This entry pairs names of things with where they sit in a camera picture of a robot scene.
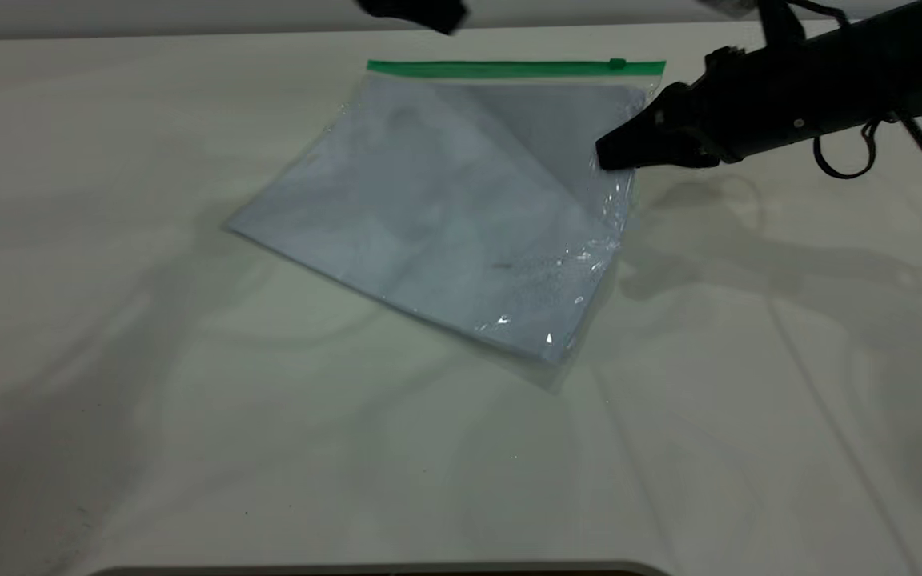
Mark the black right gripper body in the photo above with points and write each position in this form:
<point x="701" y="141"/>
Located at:
<point x="717" y="112"/>

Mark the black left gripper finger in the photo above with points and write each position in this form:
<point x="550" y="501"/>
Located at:
<point x="429" y="10"/>

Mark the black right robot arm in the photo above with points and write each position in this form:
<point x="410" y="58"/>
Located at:
<point x="853" y="80"/>

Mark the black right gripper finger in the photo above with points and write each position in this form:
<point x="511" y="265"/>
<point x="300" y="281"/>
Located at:
<point x="653" y="154"/>
<point x="649" y="120"/>

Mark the clear plastic zip bag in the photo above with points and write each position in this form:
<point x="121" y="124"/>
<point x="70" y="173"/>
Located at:
<point x="509" y="69"/>

